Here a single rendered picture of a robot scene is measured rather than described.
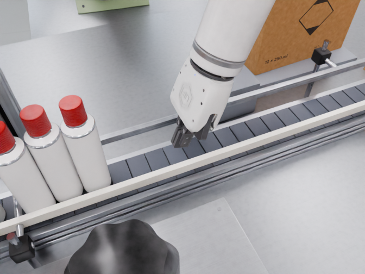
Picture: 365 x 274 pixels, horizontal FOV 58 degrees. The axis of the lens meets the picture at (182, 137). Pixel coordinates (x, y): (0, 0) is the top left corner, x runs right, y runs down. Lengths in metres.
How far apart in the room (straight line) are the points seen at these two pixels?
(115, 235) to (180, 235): 0.33
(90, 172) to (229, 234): 0.25
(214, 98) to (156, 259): 0.31
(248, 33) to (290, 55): 0.49
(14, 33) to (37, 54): 1.93
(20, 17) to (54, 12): 1.94
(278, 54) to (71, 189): 0.61
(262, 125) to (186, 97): 0.25
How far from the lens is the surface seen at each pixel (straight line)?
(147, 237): 0.25
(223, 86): 0.50
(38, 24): 1.25
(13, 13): 3.32
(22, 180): 0.54
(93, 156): 0.54
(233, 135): 0.71
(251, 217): 0.66
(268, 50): 0.89
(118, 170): 0.65
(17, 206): 0.63
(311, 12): 0.92
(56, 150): 0.52
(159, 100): 0.85
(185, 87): 0.55
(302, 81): 0.75
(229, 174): 0.68
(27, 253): 0.58
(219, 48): 0.47
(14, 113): 0.65
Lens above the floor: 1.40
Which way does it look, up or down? 48 degrees down
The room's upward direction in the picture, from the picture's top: straight up
